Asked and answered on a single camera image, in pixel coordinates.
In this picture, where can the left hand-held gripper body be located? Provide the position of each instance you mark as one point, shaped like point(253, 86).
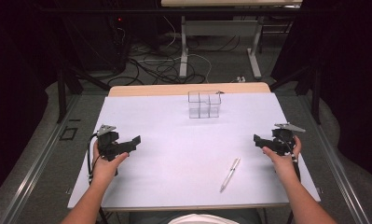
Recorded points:
point(109, 143)

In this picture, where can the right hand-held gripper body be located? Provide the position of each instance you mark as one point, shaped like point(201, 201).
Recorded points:
point(282, 138)

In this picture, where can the person's left hand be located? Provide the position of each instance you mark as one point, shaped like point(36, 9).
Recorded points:
point(105, 168)

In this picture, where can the person's right hand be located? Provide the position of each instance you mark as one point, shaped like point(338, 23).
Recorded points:
point(283, 163)

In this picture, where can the white pen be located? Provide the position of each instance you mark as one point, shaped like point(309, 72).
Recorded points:
point(230, 175)

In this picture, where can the white table cover sheet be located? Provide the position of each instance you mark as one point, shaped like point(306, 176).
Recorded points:
point(180, 161)

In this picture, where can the white power strip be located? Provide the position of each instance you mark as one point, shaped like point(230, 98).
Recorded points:
point(241, 79)

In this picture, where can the clear acrylic compartment organizer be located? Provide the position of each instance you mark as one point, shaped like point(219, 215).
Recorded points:
point(204, 104)

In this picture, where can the black computer tower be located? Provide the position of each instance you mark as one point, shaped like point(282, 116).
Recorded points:
point(95, 43)

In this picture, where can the white desk with metal legs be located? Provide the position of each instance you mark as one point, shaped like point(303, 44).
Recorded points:
point(221, 28)

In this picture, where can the black metal stand frame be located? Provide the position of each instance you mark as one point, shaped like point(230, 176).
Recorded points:
point(308, 84)
point(69, 81)

